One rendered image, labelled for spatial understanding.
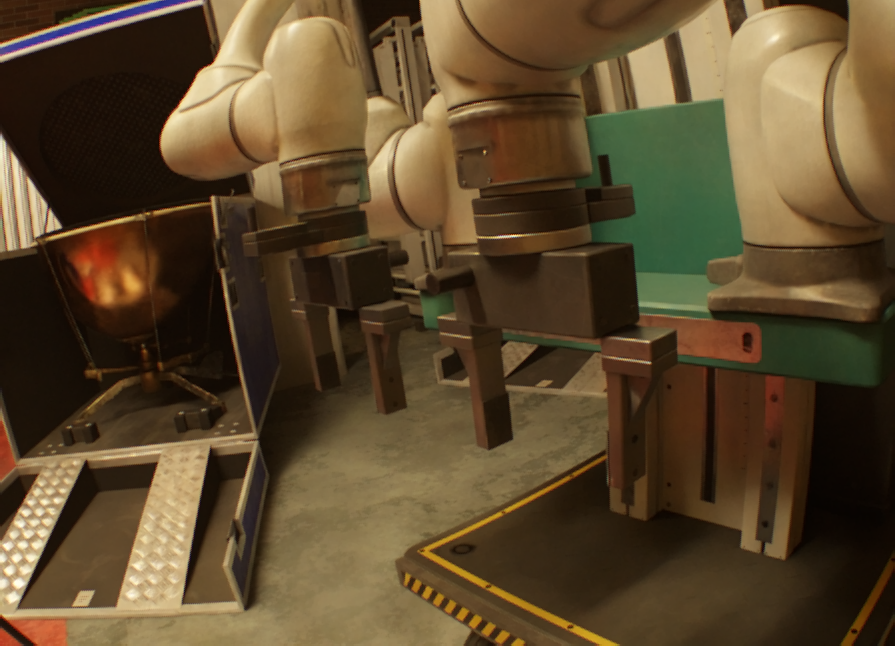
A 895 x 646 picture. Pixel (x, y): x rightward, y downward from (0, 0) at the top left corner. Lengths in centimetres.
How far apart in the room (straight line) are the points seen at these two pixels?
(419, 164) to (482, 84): 48
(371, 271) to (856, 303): 44
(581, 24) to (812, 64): 30
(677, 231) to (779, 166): 29
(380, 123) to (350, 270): 37
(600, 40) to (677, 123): 52
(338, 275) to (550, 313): 26
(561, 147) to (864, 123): 23
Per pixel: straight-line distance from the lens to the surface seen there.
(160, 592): 167
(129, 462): 233
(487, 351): 50
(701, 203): 79
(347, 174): 63
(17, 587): 193
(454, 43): 39
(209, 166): 74
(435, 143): 86
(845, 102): 50
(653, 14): 27
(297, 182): 63
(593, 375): 275
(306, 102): 63
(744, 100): 58
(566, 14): 28
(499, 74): 38
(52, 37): 254
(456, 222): 86
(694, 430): 98
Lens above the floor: 85
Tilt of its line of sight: 10 degrees down
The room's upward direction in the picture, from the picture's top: 8 degrees counter-clockwise
